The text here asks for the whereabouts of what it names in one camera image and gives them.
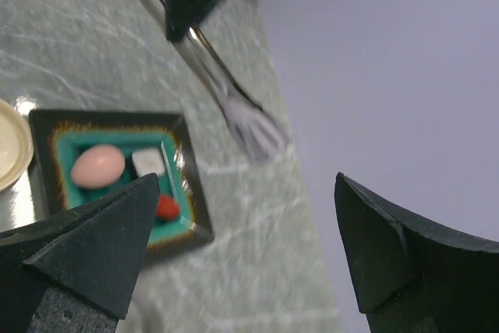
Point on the steel serving tongs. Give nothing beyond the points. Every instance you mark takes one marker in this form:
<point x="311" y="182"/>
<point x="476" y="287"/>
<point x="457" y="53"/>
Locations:
<point x="258" y="134"/>

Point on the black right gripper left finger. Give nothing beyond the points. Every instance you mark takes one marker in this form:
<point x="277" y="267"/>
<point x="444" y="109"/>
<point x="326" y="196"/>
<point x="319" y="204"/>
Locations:
<point x="76" y="271"/>

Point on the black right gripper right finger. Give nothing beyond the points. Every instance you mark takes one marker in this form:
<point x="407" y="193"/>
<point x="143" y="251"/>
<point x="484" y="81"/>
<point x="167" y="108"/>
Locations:
<point x="411" y="274"/>

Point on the pink egg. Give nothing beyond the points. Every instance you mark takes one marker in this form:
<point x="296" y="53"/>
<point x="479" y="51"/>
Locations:
<point x="98" y="167"/>

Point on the teal square ceramic plate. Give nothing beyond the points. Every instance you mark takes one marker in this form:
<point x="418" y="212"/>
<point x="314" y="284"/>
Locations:
<point x="60" y="136"/>

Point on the cream round lid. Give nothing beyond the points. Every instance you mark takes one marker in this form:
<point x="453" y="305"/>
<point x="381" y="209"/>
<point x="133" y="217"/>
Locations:
<point x="17" y="148"/>

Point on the red sausage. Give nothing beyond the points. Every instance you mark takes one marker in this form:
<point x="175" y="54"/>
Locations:
<point x="167" y="208"/>

